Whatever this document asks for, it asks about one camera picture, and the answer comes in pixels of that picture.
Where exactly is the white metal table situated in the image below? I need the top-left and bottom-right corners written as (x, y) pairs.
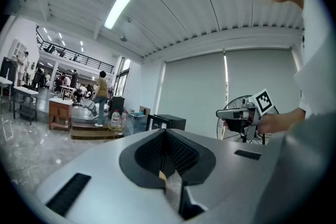
top-left (0, 76), bottom-right (14, 115)
top-left (12, 86), bottom-right (39, 125)

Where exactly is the long ceiling tube light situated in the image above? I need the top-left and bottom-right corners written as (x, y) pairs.
top-left (103, 0), bottom-right (144, 30)

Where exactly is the large clear water jug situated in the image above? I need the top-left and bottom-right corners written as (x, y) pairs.
top-left (109, 110), bottom-right (122, 130)
top-left (121, 110), bottom-right (130, 128)

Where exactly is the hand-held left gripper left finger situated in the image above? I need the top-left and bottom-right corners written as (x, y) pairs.
top-left (33, 128), bottom-right (184, 224)

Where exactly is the tall black box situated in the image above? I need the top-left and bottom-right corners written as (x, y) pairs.
top-left (107, 96), bottom-right (127, 119)

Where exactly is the clear plastic bin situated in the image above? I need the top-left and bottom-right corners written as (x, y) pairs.
top-left (127, 111), bottom-right (148, 136)

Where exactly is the person's white shirt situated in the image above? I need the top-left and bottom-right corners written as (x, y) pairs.
top-left (292, 0), bottom-right (336, 124)

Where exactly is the black mezzanine railing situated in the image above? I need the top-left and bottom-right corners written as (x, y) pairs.
top-left (36, 38), bottom-right (116, 73)

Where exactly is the black standing fan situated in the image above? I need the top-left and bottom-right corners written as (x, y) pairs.
top-left (216, 95), bottom-right (279, 145)

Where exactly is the person's right forearm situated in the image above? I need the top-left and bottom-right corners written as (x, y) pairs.
top-left (280, 106), bottom-right (307, 131)

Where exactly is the low wooden platform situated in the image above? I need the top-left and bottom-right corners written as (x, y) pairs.
top-left (70, 122), bottom-right (124, 140)

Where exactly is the person's right hand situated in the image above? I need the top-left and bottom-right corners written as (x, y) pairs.
top-left (258, 112), bottom-right (284, 135)

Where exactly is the wooden cabinet with white top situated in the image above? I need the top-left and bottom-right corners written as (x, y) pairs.
top-left (48, 98), bottom-right (74, 133)

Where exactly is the grey roller blind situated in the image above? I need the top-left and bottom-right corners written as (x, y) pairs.
top-left (225, 48), bottom-right (302, 113)
top-left (156, 52), bottom-right (227, 140)

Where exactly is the white cubby shelf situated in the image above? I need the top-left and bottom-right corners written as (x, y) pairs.
top-left (9, 38), bottom-right (27, 61)

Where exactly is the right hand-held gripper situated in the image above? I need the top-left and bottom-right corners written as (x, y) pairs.
top-left (216, 88), bottom-right (279, 145)

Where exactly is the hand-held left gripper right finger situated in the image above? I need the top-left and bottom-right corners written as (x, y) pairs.
top-left (165, 129), bottom-right (287, 221)

